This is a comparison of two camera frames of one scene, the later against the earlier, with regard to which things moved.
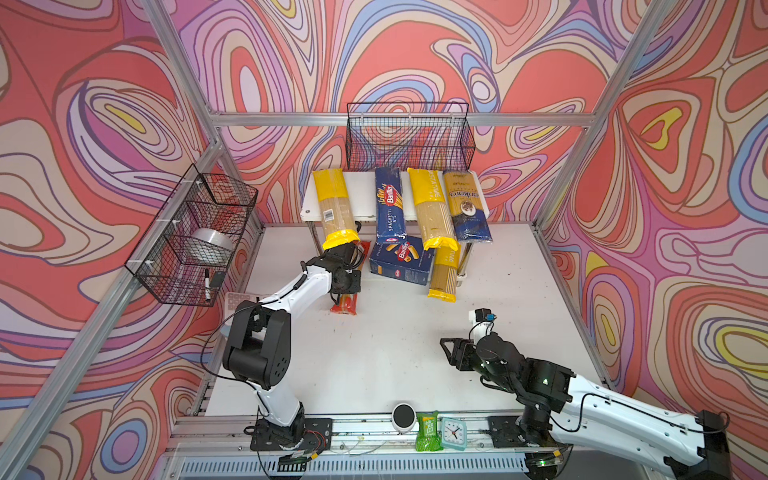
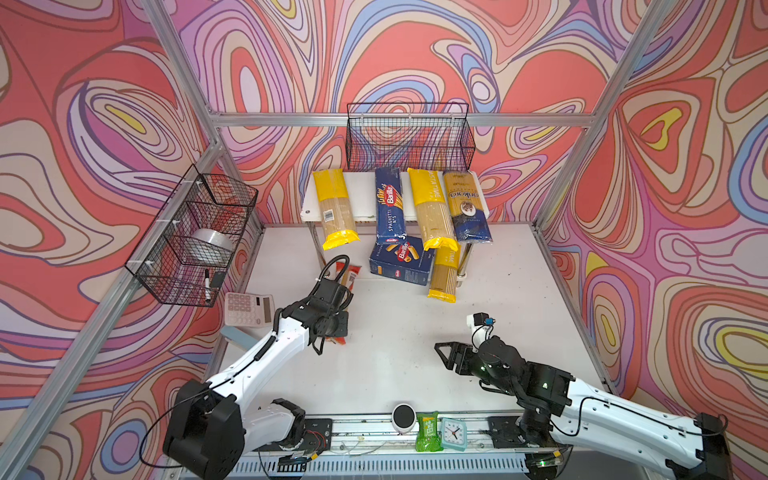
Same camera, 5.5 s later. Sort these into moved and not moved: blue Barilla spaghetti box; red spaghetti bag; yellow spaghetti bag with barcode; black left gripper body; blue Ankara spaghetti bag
Moved: red spaghetti bag; black left gripper body
Not moved: blue Barilla spaghetti box; yellow spaghetti bag with barcode; blue Ankara spaghetti bag
